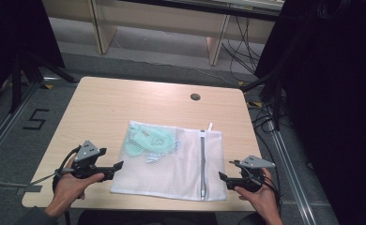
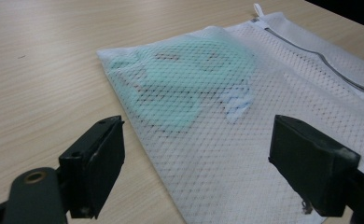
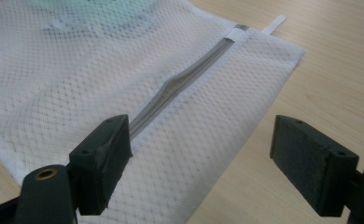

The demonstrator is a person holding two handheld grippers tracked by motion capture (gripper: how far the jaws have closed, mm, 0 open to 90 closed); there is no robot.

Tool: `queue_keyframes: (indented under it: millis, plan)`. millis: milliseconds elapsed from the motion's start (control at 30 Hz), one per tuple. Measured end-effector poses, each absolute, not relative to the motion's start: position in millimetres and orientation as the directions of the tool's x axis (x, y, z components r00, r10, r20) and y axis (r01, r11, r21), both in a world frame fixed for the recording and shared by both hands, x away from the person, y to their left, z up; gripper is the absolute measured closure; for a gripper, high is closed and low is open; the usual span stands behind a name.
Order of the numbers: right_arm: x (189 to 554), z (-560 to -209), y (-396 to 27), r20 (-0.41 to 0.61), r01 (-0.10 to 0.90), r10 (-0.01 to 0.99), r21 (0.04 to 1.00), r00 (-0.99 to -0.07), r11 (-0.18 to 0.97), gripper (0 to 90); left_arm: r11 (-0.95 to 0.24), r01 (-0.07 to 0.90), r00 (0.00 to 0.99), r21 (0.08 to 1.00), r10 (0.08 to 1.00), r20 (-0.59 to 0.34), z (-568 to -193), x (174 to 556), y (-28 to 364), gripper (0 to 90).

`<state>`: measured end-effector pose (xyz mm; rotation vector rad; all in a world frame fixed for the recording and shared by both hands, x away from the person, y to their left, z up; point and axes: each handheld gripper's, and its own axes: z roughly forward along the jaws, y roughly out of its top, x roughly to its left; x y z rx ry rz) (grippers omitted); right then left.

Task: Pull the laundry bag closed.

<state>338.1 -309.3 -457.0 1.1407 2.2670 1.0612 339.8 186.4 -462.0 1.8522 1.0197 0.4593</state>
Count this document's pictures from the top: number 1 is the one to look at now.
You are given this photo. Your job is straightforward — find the person's left hand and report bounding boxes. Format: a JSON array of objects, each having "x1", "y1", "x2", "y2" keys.
[{"x1": 44, "y1": 155, "x2": 106, "y2": 218}]

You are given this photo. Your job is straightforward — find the black metal stand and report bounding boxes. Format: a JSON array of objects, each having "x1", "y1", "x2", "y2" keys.
[
  {"x1": 240, "y1": 71, "x2": 293, "y2": 132},
  {"x1": 8, "y1": 51, "x2": 79, "y2": 115}
]

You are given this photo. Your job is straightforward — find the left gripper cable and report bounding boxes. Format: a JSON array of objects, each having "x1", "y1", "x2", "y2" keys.
[{"x1": 0, "y1": 144, "x2": 83, "y2": 225}]

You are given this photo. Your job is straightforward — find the person's right hand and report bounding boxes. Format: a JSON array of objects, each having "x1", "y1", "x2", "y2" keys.
[{"x1": 234, "y1": 168, "x2": 282, "y2": 225}]

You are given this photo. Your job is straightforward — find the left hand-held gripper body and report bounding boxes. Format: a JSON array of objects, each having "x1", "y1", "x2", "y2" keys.
[{"x1": 71, "y1": 140, "x2": 115, "y2": 182}]

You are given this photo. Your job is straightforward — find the light wooden desk frame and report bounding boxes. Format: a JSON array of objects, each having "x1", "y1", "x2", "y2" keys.
[{"x1": 41, "y1": 0, "x2": 285, "y2": 68}]

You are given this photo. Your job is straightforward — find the white mesh laundry bag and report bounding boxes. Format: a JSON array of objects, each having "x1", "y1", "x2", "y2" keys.
[{"x1": 110, "y1": 120, "x2": 228, "y2": 203}]

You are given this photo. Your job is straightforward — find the black floor cables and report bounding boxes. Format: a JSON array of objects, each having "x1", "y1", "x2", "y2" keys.
[{"x1": 221, "y1": 15, "x2": 267, "y2": 83}]

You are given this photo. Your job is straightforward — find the grey tape strip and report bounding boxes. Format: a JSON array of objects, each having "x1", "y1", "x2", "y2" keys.
[{"x1": 15, "y1": 185, "x2": 43, "y2": 197}]

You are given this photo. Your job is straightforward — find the black curtain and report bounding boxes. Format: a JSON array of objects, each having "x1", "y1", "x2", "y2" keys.
[
  {"x1": 0, "y1": 0, "x2": 66, "y2": 107},
  {"x1": 254, "y1": 0, "x2": 366, "y2": 225}
]

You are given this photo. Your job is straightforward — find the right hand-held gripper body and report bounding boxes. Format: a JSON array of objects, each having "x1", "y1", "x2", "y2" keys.
[{"x1": 226, "y1": 155, "x2": 277, "y2": 193}]

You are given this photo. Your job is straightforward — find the mint green garment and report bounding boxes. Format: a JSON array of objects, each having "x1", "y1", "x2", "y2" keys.
[{"x1": 122, "y1": 124, "x2": 179, "y2": 164}]

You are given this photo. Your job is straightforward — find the metal floor rail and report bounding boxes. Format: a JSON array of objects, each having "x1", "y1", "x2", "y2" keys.
[
  {"x1": 265, "y1": 104, "x2": 318, "y2": 225},
  {"x1": 0, "y1": 76, "x2": 63, "y2": 170}
]

